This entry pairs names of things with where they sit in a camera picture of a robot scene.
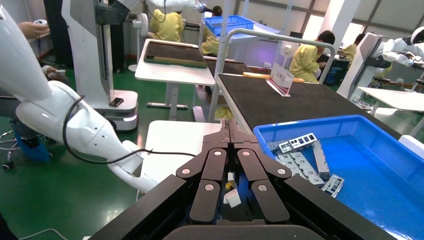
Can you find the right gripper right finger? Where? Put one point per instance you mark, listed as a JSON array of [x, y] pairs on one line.
[[261, 188]]

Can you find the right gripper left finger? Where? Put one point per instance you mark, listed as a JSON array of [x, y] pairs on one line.
[[208, 185]]

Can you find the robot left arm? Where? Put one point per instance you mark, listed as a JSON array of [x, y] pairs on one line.
[[66, 126]]

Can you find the grey metal brackets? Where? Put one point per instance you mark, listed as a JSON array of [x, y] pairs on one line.
[[298, 165]]

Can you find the long grey metal channel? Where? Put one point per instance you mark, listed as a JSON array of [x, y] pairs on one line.
[[321, 159]]

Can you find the yellow cloth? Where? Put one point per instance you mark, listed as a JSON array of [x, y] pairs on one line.
[[223, 114]]

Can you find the black conveyor belt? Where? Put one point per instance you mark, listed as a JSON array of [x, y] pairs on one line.
[[218, 82]]

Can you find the blue plastic bin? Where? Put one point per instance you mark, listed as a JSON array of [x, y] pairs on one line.
[[364, 172]]

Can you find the acrylic sign with red print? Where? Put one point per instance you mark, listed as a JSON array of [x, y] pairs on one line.
[[281, 78]]

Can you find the white desk with tray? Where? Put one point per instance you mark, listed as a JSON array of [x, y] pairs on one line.
[[172, 78]]

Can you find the black smartphone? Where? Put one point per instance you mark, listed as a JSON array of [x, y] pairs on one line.
[[116, 102]]

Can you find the seated person yellow coat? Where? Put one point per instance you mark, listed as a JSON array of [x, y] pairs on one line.
[[304, 59]]

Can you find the black tray green edge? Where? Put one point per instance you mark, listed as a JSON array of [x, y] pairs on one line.
[[172, 53]]

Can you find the person in yellow coat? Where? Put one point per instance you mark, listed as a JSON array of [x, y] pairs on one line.
[[351, 49], [208, 43], [165, 26]]

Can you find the white foam block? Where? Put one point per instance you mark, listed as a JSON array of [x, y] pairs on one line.
[[414, 145]]

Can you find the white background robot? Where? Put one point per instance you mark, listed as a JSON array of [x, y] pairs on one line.
[[361, 63]]

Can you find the white background table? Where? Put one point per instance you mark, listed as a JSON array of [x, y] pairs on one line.
[[397, 99]]

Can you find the blue plastic crate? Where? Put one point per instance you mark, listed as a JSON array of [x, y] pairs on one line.
[[232, 21]]

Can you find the white standing fan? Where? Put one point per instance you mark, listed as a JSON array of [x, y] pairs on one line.
[[143, 24]]

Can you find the white robot column with base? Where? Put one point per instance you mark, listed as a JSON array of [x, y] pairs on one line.
[[86, 49]]

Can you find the seated operator with controller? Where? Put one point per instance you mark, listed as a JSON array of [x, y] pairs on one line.
[[31, 30]]

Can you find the slim ladder metal bracket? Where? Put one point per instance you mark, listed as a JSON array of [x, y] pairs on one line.
[[293, 144]]

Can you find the windowed metal bracket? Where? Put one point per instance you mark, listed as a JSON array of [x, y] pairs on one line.
[[333, 185]]

